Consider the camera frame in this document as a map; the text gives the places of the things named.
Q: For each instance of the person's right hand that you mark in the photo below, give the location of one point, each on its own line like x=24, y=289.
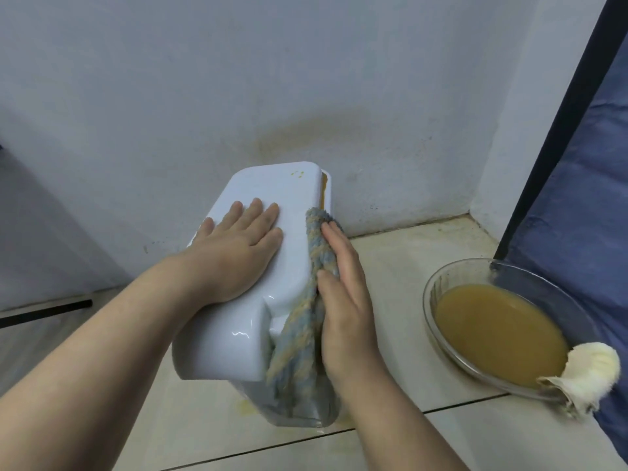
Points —
x=346, y=313

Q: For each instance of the person's left hand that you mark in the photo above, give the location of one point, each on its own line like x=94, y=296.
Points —
x=230, y=262

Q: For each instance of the person's left thumb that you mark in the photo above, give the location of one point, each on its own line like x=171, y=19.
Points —
x=255, y=284

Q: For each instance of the person's left little finger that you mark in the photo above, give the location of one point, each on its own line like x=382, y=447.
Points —
x=230, y=215

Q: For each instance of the person's left middle finger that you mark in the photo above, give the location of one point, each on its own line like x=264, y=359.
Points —
x=265, y=221

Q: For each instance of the person's right thumb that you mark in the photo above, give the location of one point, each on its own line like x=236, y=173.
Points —
x=326, y=294

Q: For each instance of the white plastic container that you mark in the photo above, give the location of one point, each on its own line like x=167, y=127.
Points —
x=255, y=289

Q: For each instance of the blue and tan striped cloth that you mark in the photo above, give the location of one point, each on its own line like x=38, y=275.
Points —
x=301, y=318

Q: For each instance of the person's left forearm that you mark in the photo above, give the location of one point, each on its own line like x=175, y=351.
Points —
x=93, y=367

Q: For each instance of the person's right forearm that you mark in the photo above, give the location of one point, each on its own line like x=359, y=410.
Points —
x=397, y=426

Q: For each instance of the brown liquid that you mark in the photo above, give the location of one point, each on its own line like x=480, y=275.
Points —
x=500, y=333

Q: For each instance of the clear glass bowl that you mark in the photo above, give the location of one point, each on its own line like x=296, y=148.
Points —
x=510, y=328

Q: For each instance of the black rod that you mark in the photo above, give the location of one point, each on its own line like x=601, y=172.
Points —
x=44, y=313

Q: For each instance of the blue fabric cover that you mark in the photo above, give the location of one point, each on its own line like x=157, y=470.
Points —
x=576, y=250

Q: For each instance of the crumpled white tissue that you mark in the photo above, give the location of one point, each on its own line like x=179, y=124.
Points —
x=586, y=375

